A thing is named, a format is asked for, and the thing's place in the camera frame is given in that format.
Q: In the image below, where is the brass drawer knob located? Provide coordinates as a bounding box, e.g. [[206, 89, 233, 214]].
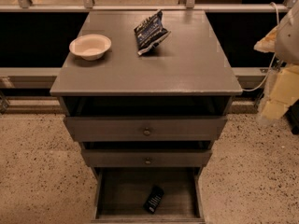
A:
[[143, 128, 151, 136], [145, 158, 151, 165]]

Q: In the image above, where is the white paper bowl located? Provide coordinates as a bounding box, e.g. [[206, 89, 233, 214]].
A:
[[69, 35, 111, 61]]

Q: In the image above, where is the grey open bottom drawer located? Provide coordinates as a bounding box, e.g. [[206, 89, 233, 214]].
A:
[[91, 168, 206, 224]]

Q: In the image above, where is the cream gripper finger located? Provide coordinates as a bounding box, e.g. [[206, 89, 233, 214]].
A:
[[257, 64, 299, 125], [254, 27, 278, 53]]

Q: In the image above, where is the white cable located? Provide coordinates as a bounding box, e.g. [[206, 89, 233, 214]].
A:
[[242, 1, 280, 92]]

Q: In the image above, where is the grey wooden drawer cabinet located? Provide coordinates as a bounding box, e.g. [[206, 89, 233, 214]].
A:
[[50, 9, 244, 179]]

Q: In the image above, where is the grey top drawer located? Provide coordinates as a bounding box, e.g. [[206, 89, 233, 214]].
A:
[[64, 117, 227, 142]]

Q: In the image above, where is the dark blue rxbar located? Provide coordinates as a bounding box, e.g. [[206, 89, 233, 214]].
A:
[[143, 186, 164, 214]]

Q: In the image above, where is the brass top drawer knob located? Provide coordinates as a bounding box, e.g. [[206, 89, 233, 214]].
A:
[[143, 128, 151, 136]]

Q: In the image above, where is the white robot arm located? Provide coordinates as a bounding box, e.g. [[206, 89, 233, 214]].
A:
[[254, 1, 299, 124]]

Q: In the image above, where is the dark blue chip bag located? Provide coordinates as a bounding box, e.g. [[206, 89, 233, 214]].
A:
[[134, 10, 171, 56]]

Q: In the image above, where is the brass middle drawer knob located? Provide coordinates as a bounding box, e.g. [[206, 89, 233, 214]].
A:
[[145, 158, 151, 165]]

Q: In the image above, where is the grey middle drawer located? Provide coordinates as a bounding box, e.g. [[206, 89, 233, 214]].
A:
[[81, 149, 212, 167]]

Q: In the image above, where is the upper metal rail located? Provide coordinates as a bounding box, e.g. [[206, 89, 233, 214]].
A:
[[0, 4, 289, 13]]

